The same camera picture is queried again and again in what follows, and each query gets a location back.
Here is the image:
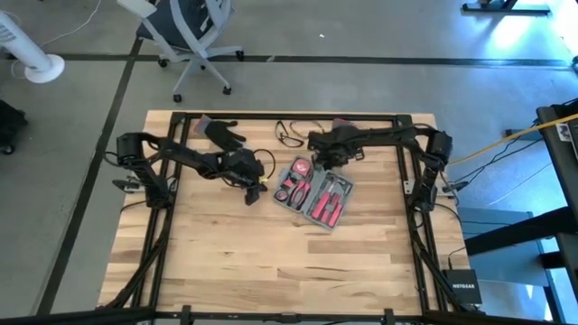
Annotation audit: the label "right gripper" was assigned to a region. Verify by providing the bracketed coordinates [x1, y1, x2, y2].
[307, 125, 366, 170]

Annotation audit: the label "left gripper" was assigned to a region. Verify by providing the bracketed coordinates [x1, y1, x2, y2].
[223, 147, 268, 207]

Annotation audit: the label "black work glove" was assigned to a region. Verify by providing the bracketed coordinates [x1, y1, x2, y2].
[193, 114, 247, 153]
[331, 117, 357, 132]

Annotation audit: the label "large pink flat-faced tool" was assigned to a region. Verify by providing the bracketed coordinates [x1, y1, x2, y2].
[291, 156, 313, 180]

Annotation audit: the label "pink tool handle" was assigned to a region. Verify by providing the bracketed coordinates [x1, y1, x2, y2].
[288, 180, 312, 211]

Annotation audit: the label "grey plastic tool case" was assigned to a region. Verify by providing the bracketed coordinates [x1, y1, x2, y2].
[272, 155, 355, 230]

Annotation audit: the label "pink long ribbed tool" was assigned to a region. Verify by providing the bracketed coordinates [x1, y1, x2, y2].
[311, 178, 345, 218]

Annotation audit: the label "black overhead rig crossbar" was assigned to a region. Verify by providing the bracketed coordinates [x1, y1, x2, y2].
[0, 306, 578, 325]

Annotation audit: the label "black standing desk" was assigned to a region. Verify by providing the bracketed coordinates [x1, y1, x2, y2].
[461, 0, 550, 17]

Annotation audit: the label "black wheeled object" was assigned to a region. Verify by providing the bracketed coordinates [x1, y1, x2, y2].
[0, 98, 29, 155]

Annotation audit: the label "white tower fan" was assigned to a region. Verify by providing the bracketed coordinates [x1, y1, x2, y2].
[0, 8, 66, 85]

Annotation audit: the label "black looped cable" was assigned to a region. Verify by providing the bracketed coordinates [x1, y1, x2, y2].
[252, 148, 277, 182]
[288, 119, 327, 142]

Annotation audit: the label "tortoise-frame safety glasses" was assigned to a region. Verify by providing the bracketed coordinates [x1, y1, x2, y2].
[274, 119, 305, 149]

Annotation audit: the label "black diagonal frame brace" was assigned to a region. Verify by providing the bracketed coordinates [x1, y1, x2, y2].
[101, 232, 168, 312]
[408, 220, 484, 315]

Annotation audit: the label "black thin floor cable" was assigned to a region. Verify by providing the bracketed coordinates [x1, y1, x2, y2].
[451, 135, 543, 186]

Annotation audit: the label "yellow hanging cable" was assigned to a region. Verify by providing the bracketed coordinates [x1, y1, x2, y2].
[449, 112, 578, 167]

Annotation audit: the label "white-frame mesh office chair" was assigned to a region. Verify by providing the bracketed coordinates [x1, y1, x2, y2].
[116, 0, 245, 103]

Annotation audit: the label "black Netgear switch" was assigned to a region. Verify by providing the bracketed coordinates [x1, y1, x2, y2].
[441, 269, 483, 306]

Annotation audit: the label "white floor cable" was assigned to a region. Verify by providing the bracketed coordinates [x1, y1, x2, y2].
[8, 0, 101, 81]

